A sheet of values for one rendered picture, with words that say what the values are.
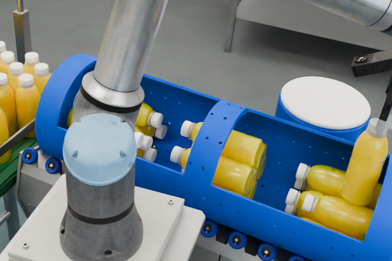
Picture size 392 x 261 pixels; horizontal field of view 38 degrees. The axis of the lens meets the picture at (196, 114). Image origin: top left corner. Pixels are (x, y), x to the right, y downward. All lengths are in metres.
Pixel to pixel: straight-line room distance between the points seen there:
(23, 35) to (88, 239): 1.16
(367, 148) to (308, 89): 0.65
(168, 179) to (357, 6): 0.64
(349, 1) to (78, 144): 0.46
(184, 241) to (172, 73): 2.73
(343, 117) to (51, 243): 0.99
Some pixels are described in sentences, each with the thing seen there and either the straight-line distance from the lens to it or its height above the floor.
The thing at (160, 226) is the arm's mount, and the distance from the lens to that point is 1.09.
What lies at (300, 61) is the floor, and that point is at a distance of 4.15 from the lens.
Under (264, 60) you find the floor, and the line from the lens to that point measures 4.06.
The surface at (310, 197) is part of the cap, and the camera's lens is 1.29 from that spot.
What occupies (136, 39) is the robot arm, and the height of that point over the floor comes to 1.53.
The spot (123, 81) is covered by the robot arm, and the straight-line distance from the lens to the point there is 0.99.
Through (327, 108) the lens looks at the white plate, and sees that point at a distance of 1.76.
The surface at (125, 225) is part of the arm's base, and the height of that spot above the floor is 1.25.
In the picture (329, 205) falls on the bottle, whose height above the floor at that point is 1.13.
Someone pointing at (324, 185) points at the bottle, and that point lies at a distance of 1.36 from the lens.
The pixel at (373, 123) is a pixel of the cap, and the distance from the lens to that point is 1.21.
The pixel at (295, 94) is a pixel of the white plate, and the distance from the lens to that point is 1.79.
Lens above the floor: 1.98
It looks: 35 degrees down
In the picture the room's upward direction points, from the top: 7 degrees clockwise
